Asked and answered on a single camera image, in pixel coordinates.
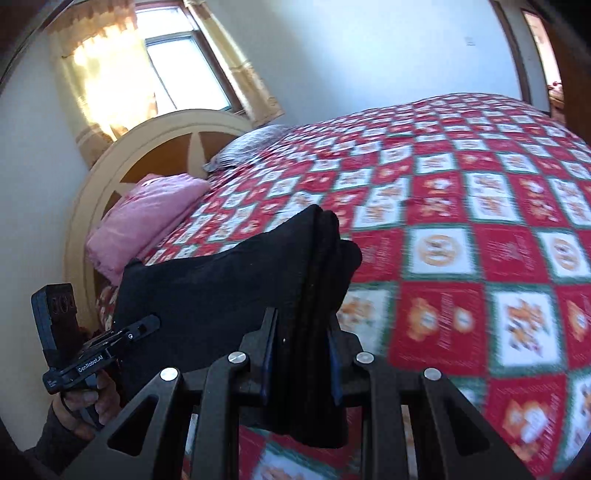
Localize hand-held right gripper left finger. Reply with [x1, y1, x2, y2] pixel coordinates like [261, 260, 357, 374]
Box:
[60, 307, 280, 480]

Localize brown door frame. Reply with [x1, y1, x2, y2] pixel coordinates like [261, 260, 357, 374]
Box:
[489, 0, 555, 116]

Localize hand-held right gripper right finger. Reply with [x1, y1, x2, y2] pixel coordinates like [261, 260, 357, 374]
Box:
[325, 323, 536, 480]

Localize person's left hand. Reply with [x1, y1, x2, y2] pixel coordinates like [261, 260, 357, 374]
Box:
[51, 369, 122, 441]

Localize black pants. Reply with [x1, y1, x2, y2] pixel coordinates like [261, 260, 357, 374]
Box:
[111, 203, 363, 449]

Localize window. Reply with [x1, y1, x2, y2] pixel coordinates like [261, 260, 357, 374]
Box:
[139, 4, 241, 114]

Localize grey patterned pillow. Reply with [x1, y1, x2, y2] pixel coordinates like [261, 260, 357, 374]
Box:
[203, 124, 291, 172]

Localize yellow patterned curtain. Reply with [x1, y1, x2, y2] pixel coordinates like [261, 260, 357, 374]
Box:
[50, 4, 160, 155]
[185, 0, 284, 126]

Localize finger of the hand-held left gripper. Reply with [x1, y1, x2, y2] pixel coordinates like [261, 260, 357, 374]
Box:
[108, 315, 161, 345]

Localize brown wooden door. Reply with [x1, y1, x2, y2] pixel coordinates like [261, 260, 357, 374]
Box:
[531, 0, 591, 139]

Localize red printed checkered blanket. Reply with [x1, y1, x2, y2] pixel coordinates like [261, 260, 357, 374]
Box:
[95, 92, 591, 480]

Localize cream wooden headboard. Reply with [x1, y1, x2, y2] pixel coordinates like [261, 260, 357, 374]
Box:
[64, 109, 252, 305]

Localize pink folded quilt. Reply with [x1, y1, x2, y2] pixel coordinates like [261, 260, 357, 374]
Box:
[85, 173, 211, 282]

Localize person's left forearm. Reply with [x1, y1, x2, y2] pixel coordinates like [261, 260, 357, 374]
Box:
[21, 406, 93, 476]

